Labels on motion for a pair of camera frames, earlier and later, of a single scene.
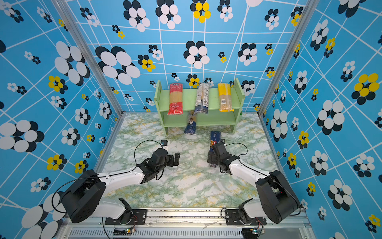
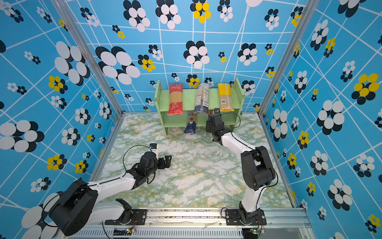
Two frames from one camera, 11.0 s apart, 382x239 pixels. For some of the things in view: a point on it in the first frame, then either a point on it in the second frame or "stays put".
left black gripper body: x=171 y=163 → x=161 y=165
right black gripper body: x=214 y=160 → x=210 y=129
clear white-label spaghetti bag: x=202 y=98 stays put
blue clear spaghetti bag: x=191 y=126 stays put
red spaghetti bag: x=175 y=99 stays put
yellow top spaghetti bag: x=225 y=95 stays put
